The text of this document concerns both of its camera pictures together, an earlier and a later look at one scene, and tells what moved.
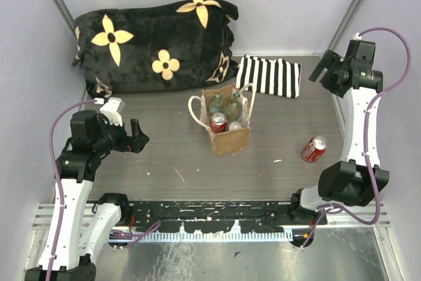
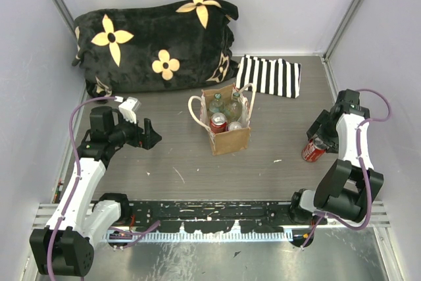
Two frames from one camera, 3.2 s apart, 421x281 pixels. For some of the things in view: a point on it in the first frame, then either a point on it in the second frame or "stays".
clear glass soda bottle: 216,105 stays
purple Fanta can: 235,125 stays
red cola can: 218,122 stays
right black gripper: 329,60 → 318,128
